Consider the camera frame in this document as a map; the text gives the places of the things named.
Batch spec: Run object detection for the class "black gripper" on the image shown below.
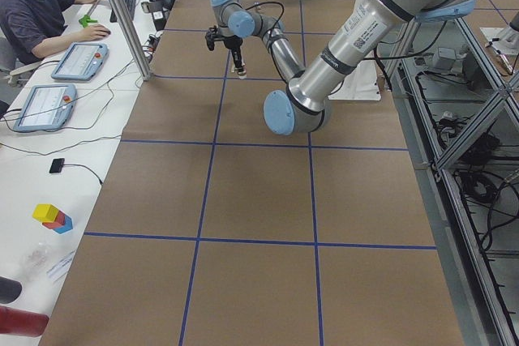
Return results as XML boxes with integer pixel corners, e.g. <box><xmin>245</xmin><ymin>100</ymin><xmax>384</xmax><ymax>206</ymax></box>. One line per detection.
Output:
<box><xmin>218</xmin><ymin>26</ymin><xmax>245</xmax><ymax>67</ymax></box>

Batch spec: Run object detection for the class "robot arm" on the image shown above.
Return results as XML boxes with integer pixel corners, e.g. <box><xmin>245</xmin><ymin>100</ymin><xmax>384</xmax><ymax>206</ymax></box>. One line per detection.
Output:
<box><xmin>206</xmin><ymin>0</ymin><xmax>476</xmax><ymax>135</ymax></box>

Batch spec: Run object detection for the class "black keyboard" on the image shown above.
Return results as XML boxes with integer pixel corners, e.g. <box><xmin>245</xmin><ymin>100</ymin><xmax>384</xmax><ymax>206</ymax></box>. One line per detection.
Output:
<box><xmin>109</xmin><ymin>0</ymin><xmax>139</xmax><ymax>23</ymax></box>

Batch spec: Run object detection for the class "green tool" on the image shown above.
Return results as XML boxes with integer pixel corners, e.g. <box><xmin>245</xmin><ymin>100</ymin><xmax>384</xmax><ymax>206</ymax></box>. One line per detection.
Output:
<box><xmin>79</xmin><ymin>15</ymin><xmax>98</xmax><ymax>28</ymax></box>

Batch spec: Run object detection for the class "upper teach pendant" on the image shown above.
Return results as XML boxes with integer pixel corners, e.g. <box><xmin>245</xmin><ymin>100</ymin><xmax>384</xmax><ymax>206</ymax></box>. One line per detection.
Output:
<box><xmin>51</xmin><ymin>43</ymin><xmax>109</xmax><ymax>82</ymax></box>

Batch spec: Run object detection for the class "teach pendant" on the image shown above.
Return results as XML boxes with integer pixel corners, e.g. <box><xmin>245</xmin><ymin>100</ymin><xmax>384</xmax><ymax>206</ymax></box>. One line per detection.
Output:
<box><xmin>51</xmin><ymin>43</ymin><xmax>109</xmax><ymax>82</ymax></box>
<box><xmin>13</xmin><ymin>83</ymin><xmax>77</xmax><ymax>133</ymax></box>

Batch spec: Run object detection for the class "lower teach pendant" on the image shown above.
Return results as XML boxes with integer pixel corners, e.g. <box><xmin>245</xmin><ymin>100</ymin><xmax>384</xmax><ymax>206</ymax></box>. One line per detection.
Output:
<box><xmin>13</xmin><ymin>83</ymin><xmax>77</xmax><ymax>133</ymax></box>

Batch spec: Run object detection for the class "seated person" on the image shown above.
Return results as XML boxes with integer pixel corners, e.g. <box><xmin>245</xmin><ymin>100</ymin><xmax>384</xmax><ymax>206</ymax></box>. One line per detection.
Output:
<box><xmin>1</xmin><ymin>0</ymin><xmax>109</xmax><ymax>65</ymax></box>

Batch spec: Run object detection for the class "small black box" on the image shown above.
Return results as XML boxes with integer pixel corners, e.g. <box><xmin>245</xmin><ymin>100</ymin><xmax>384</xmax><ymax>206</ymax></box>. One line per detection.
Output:
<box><xmin>49</xmin><ymin>158</ymin><xmax>65</xmax><ymax>174</ymax></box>

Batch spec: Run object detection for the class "blue wooden block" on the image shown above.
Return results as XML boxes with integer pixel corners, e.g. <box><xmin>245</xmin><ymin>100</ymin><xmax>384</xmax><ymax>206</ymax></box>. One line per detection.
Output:
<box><xmin>53</xmin><ymin>214</ymin><xmax>73</xmax><ymax>234</ymax></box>

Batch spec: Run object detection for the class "red wooden block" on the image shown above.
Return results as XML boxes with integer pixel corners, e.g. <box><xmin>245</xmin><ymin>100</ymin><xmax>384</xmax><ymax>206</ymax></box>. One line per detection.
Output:
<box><xmin>42</xmin><ymin>211</ymin><xmax>64</xmax><ymax>229</ymax></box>

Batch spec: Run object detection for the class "yellow wooden block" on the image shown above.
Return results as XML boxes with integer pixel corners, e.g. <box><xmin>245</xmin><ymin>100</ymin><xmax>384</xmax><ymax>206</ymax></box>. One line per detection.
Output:
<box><xmin>32</xmin><ymin>203</ymin><xmax>59</xmax><ymax>223</ymax></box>

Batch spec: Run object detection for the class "black cylinder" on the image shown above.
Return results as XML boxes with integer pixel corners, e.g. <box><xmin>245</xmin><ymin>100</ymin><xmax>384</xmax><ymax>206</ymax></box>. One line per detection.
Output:
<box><xmin>0</xmin><ymin>276</ymin><xmax>23</xmax><ymax>304</ymax></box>

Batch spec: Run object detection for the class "red cylinder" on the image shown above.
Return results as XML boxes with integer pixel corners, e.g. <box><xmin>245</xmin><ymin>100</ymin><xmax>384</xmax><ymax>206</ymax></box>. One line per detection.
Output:
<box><xmin>1</xmin><ymin>306</ymin><xmax>49</xmax><ymax>337</ymax></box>

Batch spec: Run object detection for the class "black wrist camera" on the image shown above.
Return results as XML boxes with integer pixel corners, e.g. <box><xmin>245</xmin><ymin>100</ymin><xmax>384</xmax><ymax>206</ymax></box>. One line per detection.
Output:
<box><xmin>204</xmin><ymin>25</ymin><xmax>225</xmax><ymax>51</ymax></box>

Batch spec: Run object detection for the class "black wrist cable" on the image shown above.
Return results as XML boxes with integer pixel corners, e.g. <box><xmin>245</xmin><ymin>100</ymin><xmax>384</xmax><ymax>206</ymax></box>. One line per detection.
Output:
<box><xmin>241</xmin><ymin>1</ymin><xmax>285</xmax><ymax>39</ymax></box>

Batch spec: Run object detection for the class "aluminium frame post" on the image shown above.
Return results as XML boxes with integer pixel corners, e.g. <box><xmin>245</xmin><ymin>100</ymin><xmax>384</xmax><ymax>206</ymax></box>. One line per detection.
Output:
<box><xmin>110</xmin><ymin>0</ymin><xmax>152</xmax><ymax>81</ymax></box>

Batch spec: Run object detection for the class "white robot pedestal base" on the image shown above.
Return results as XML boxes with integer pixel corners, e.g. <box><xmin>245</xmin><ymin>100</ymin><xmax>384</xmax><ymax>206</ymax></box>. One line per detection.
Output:
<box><xmin>329</xmin><ymin>0</ymin><xmax>380</xmax><ymax>101</ymax></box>

